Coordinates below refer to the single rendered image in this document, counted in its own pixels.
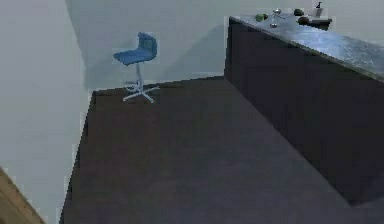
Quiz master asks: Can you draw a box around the blue swivel stool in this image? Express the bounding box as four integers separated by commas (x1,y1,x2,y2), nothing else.
112,31,161,104

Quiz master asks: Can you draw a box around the dark kitchen counter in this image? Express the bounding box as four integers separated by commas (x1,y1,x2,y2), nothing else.
223,13,384,207

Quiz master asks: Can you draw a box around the clear stemmed glass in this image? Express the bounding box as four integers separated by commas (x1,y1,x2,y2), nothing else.
269,8,285,29

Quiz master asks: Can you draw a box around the black flat tray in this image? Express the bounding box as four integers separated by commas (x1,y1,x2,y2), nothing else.
307,17,333,32

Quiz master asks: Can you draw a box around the grey soap dispenser bottle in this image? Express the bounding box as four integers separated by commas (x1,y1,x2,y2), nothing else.
313,1,324,19

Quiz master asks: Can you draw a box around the brown wooden furniture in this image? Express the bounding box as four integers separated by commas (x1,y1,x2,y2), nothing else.
0,166,47,224

